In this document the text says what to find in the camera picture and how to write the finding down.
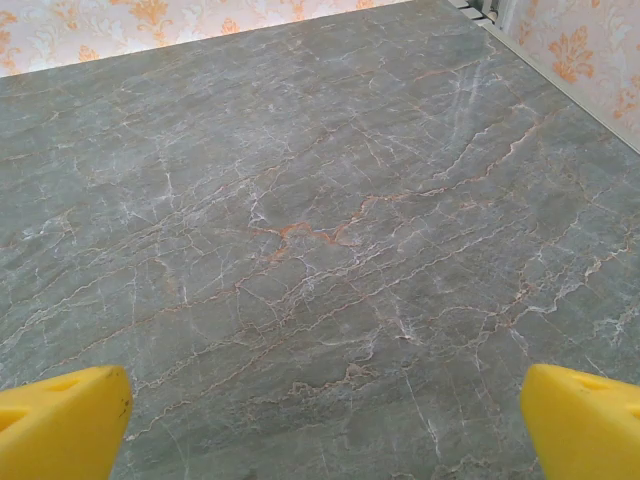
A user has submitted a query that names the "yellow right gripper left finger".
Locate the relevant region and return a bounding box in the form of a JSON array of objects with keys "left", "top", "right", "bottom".
[{"left": 0, "top": 364, "right": 134, "bottom": 480}]

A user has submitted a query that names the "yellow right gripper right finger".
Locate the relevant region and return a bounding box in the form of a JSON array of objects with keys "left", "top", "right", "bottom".
[{"left": 519, "top": 363, "right": 640, "bottom": 480}]

